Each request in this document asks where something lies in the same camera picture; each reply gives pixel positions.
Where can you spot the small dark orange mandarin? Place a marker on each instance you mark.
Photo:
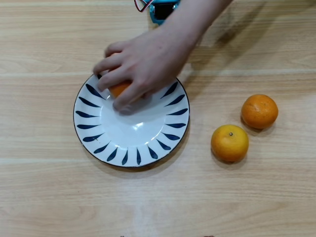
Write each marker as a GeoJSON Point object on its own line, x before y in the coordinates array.
{"type": "Point", "coordinates": [259, 111]}

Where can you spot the white plate with blue petals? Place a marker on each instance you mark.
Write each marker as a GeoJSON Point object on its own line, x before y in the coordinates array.
{"type": "Point", "coordinates": [130, 138]}

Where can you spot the bare human forearm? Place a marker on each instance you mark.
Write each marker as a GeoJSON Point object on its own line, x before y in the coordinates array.
{"type": "Point", "coordinates": [197, 14]}

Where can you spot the bare human hand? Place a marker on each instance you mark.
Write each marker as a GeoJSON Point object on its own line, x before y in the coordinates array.
{"type": "Point", "coordinates": [148, 59]}

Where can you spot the yellowish orange with stem dot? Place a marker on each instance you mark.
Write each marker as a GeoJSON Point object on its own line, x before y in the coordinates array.
{"type": "Point", "coordinates": [229, 145]}

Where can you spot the large deep orange fruit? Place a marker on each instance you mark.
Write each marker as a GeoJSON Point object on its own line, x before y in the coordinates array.
{"type": "Point", "coordinates": [119, 89]}

